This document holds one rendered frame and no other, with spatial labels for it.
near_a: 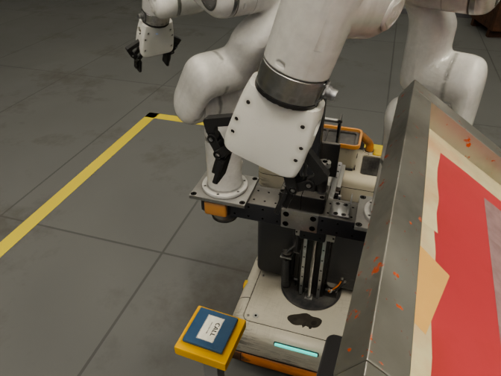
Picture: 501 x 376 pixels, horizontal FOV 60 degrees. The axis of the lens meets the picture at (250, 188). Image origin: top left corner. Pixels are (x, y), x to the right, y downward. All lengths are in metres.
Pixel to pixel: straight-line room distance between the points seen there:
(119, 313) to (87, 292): 0.26
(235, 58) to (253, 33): 0.07
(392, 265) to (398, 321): 0.05
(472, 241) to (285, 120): 0.29
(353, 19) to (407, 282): 0.25
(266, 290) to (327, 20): 1.72
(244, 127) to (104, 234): 2.45
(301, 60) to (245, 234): 2.36
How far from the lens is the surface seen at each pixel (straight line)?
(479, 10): 0.82
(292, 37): 0.44
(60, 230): 3.04
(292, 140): 0.49
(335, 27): 0.43
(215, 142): 0.55
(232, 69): 0.92
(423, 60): 0.91
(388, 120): 0.98
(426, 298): 0.47
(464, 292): 0.53
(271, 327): 1.93
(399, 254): 0.41
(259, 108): 0.49
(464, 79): 0.90
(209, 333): 1.06
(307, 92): 0.46
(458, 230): 0.60
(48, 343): 2.43
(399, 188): 0.48
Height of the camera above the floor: 1.82
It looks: 35 degrees down
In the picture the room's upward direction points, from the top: straight up
